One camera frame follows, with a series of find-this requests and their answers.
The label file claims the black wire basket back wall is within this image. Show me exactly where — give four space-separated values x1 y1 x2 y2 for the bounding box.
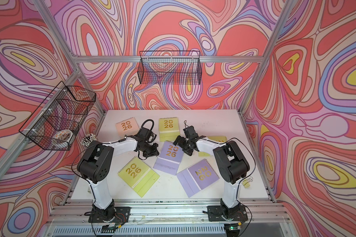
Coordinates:
137 50 202 86

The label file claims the pink 2026 calendar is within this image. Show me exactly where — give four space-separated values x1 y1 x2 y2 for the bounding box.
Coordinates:
116 117 139 137

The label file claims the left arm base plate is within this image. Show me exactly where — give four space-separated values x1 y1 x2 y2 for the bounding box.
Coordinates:
89 206 131 224

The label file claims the black wire basket wall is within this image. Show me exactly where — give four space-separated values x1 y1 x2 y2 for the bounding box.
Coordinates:
19 82 97 151
137 50 202 86

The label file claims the small yellow sticky note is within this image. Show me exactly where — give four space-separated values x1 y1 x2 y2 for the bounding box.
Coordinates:
242 179 250 188

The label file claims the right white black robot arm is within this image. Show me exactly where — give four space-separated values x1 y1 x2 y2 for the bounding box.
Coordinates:
173 126 250 215

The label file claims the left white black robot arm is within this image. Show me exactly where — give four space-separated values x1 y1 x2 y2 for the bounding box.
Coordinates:
77 127 159 211

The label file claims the aluminium front rail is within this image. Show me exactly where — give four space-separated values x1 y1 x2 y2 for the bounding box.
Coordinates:
40 200 298 237

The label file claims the green calendar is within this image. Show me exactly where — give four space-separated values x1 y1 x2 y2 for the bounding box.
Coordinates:
118 157 160 197
159 117 180 142
195 136 227 157

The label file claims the tape roll in basket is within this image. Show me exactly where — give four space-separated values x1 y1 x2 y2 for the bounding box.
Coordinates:
52 129 73 148

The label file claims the purple calendar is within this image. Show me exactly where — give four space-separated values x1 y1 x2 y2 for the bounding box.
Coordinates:
177 159 220 198
153 141 184 175

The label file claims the black wire basket left wall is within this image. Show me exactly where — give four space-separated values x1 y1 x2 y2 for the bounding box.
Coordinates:
19 82 97 151

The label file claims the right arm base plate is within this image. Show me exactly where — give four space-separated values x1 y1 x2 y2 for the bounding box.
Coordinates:
204 203 249 223

